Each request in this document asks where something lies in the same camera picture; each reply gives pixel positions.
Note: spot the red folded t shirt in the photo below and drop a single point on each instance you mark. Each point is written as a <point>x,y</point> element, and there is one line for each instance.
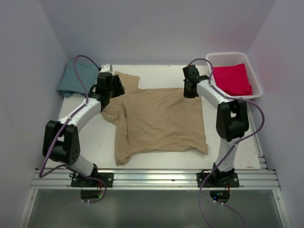
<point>233,80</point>

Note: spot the white plastic basket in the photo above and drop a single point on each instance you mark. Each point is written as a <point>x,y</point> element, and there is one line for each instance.
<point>234,58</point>

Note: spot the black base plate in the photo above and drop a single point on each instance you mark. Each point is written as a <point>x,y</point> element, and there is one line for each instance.
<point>228,182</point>
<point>85,182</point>

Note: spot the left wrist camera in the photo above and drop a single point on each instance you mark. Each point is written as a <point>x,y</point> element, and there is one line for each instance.
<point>107,68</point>

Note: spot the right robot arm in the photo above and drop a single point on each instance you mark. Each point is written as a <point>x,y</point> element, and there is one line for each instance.
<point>231,121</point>

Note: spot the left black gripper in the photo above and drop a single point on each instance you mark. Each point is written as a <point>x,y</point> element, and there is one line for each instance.
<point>120,89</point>

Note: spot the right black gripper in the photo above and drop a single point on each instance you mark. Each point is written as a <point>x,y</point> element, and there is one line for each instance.
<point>186,94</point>

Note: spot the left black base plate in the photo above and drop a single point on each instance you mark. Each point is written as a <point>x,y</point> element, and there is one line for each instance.
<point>85,182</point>

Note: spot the teal folded t shirt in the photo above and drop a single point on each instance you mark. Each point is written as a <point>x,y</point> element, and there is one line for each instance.
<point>70,85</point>

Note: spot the aluminium rail frame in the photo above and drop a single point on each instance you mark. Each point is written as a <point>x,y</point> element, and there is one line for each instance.
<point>158,189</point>

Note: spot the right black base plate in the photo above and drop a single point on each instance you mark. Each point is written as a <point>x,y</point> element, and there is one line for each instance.
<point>228,182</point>

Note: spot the beige t shirt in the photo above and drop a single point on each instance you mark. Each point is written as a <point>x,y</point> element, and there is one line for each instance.
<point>157,119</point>

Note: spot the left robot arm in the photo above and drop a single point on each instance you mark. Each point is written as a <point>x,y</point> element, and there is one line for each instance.
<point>61,140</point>

